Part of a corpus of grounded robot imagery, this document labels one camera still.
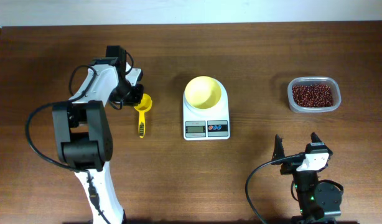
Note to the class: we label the white digital kitchen scale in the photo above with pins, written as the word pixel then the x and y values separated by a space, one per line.
pixel 210 124

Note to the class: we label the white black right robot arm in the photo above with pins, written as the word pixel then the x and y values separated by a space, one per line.
pixel 319 200

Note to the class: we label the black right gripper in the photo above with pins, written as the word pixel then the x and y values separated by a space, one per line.
pixel 290 165

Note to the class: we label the yellow measuring scoop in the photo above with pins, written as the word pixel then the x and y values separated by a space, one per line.
pixel 142 108

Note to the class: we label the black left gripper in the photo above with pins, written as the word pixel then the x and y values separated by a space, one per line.
pixel 120 104

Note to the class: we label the red adzuki beans in container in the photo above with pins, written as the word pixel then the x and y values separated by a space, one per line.
pixel 312 96

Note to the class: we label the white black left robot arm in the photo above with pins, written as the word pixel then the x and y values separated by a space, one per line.
pixel 83 137

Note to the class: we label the clear plastic bean container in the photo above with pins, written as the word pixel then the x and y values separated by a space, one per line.
pixel 337 99

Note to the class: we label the yellow plastic bowl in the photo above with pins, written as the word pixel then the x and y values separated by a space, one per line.
pixel 203 92

